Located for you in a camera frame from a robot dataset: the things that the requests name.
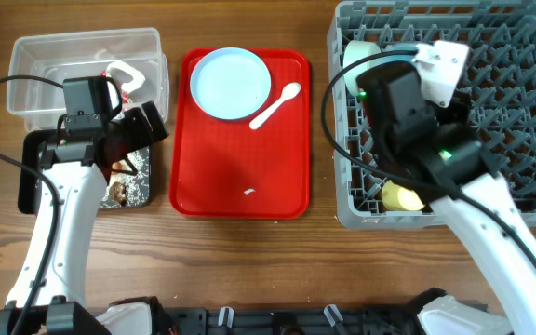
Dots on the light blue plate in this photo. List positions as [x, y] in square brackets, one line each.
[230, 83]

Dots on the spilled rice pile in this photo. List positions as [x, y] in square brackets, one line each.
[138, 186]

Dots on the orange carrot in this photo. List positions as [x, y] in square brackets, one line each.
[117, 167]

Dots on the grey dishwasher rack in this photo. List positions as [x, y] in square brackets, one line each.
[500, 79]

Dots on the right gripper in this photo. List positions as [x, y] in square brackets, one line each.
[457, 109]

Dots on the black tray bin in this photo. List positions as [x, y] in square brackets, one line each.
[29, 187]

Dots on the dark food scrap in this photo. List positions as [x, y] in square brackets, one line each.
[118, 193]

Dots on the green bowl with rice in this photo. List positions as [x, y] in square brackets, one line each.
[355, 51]

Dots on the yellow plastic cup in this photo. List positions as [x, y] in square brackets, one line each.
[398, 198]

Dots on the light blue bowl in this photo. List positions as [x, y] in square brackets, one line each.
[402, 49]

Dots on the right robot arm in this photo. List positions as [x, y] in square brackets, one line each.
[445, 162]

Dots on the clear plastic bin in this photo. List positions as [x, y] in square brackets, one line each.
[57, 57]

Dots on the white plastic spoon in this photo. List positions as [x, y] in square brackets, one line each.
[288, 92]

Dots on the red serving tray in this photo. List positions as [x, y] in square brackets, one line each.
[214, 161]

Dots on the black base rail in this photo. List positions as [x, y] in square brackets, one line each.
[388, 319]

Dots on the red snack wrapper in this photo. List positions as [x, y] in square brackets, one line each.
[125, 97]

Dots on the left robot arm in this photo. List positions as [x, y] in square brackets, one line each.
[74, 166]

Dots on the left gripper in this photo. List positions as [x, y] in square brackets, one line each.
[141, 135]

